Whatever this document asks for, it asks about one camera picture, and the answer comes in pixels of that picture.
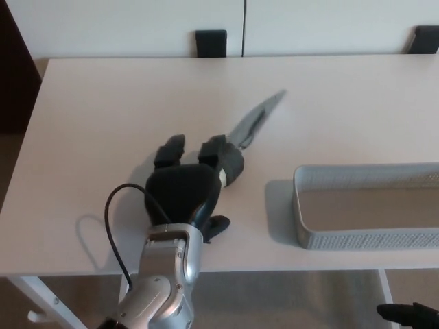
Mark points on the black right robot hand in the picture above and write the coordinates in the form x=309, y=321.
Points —
x=411, y=315

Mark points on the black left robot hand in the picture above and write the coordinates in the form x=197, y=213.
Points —
x=178, y=195

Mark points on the dark brown furniture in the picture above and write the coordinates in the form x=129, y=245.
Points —
x=15, y=68

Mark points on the white hook on desk leg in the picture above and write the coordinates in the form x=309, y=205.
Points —
x=36, y=316

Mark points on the white desk leg frame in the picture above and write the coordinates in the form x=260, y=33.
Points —
x=37, y=294
x=385, y=288

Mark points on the grey perforated plastic container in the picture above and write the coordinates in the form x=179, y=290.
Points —
x=360, y=240

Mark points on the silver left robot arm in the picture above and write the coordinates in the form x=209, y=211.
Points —
x=161, y=274

